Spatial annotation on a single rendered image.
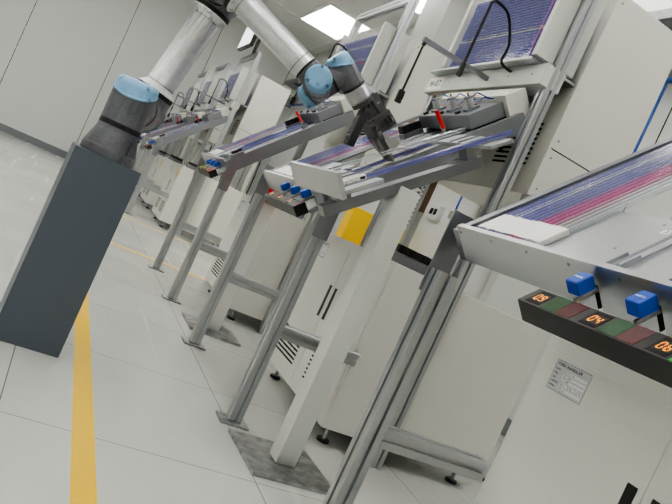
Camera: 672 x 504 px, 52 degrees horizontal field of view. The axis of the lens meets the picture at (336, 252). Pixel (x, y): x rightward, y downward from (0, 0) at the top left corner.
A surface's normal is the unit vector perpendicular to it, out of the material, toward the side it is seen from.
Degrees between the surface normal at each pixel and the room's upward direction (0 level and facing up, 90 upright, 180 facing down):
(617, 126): 90
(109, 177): 90
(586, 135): 90
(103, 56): 90
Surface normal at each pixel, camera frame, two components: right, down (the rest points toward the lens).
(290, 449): 0.38, 0.19
